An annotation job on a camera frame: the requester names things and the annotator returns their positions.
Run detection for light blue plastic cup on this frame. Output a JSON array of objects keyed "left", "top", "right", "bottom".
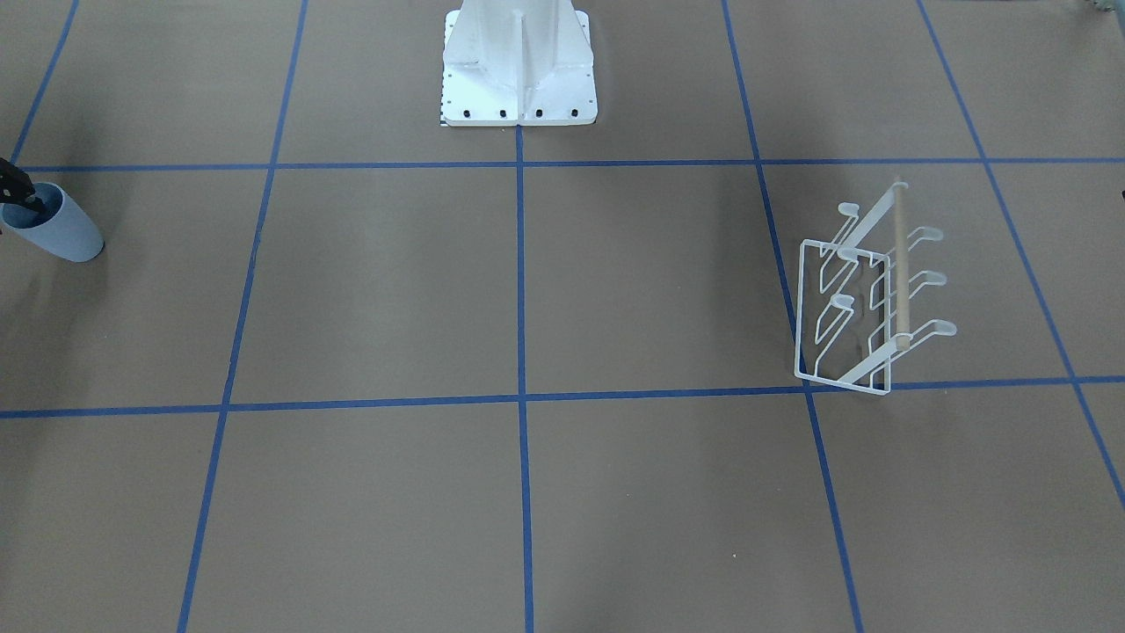
[{"left": 3, "top": 183, "right": 105, "bottom": 263}]

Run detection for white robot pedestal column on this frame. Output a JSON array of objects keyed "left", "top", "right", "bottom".
[{"left": 439, "top": 1, "right": 599, "bottom": 127}]

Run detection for white wire cup holder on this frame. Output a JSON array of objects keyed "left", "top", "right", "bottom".
[{"left": 793, "top": 179, "right": 959, "bottom": 396}]

